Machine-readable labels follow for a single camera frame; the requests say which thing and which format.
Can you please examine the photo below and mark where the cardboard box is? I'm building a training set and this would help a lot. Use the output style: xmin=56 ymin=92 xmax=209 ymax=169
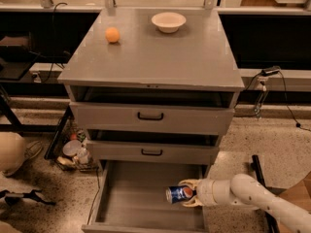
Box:
xmin=276 ymin=172 xmax=311 ymax=233

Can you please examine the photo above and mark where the white bowl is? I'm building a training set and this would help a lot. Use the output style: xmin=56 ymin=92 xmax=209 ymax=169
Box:
xmin=152 ymin=12 xmax=187 ymax=33

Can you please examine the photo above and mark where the wire basket with items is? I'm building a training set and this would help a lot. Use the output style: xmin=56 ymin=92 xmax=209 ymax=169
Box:
xmin=54 ymin=120 xmax=97 ymax=172

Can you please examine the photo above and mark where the bottom grey drawer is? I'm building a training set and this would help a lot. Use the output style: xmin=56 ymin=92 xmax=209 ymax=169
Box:
xmin=82 ymin=160 xmax=208 ymax=233

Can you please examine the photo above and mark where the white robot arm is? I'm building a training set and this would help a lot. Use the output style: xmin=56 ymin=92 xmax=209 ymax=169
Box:
xmin=179 ymin=174 xmax=311 ymax=233

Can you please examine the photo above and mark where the orange fruit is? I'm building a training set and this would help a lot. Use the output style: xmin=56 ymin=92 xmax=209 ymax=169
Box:
xmin=105 ymin=27 xmax=121 ymax=44

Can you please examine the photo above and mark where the blue pepsi can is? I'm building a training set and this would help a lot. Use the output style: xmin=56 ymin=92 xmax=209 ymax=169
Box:
xmin=166 ymin=185 xmax=194 ymax=204

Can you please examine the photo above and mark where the grey drawer cabinet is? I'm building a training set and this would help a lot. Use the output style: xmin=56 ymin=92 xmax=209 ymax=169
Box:
xmin=57 ymin=7 xmax=246 ymax=167

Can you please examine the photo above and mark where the black metal stand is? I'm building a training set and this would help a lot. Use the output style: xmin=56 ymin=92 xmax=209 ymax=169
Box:
xmin=251 ymin=154 xmax=280 ymax=233

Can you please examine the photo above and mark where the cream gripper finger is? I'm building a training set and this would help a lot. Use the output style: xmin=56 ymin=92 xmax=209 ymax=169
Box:
xmin=178 ymin=179 xmax=199 ymax=190
xmin=182 ymin=195 xmax=203 ymax=208

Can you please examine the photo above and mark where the beige rounded object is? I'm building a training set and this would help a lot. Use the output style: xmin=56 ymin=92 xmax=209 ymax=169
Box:
xmin=0 ymin=132 xmax=26 ymax=177

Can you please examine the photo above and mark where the top grey drawer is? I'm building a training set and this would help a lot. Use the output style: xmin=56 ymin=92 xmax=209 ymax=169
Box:
xmin=70 ymin=102 xmax=234 ymax=135

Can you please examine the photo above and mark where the grey drawer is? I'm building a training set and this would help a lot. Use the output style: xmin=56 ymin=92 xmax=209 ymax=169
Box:
xmin=82 ymin=160 xmax=208 ymax=233
xmin=86 ymin=140 xmax=219 ymax=165
xmin=70 ymin=102 xmax=234 ymax=135

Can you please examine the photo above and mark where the middle grey drawer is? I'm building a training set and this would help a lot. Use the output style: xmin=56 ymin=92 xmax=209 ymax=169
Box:
xmin=86 ymin=140 xmax=219 ymax=165

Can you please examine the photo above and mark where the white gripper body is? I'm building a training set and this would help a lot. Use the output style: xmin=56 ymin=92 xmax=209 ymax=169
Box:
xmin=196 ymin=179 xmax=234 ymax=207

